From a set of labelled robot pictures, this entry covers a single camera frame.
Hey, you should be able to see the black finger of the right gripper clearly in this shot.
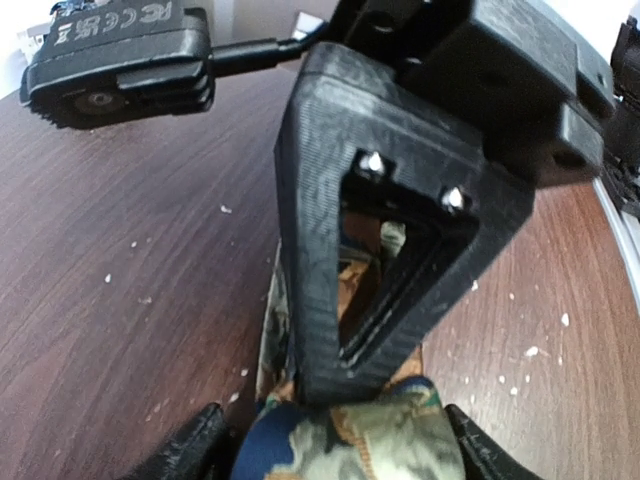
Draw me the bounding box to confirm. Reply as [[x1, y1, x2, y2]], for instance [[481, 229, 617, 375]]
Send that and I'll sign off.
[[275, 42, 534, 405]]

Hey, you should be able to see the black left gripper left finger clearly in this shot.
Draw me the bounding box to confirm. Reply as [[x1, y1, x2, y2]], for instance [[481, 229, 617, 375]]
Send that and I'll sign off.
[[122, 403, 235, 480]]

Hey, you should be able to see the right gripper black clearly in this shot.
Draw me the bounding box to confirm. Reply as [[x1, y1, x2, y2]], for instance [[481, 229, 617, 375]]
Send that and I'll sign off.
[[329, 0, 614, 188]]

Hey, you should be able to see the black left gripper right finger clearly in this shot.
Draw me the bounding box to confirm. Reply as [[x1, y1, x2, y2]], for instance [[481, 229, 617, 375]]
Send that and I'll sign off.
[[445, 404, 540, 480]]

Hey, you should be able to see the brown green patterned tie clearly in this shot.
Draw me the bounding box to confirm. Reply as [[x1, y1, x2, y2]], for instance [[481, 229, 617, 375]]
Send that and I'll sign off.
[[229, 209, 469, 480]]

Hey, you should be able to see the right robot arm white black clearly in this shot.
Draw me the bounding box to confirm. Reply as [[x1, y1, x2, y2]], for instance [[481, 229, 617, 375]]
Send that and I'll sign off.
[[270, 1, 639, 479]]

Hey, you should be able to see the aluminium front rail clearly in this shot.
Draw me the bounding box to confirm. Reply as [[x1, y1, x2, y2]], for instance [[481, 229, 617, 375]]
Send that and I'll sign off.
[[593, 179, 640, 306]]

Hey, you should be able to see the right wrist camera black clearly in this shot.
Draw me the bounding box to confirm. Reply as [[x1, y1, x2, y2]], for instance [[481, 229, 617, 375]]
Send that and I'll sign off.
[[19, 1, 327, 130]]

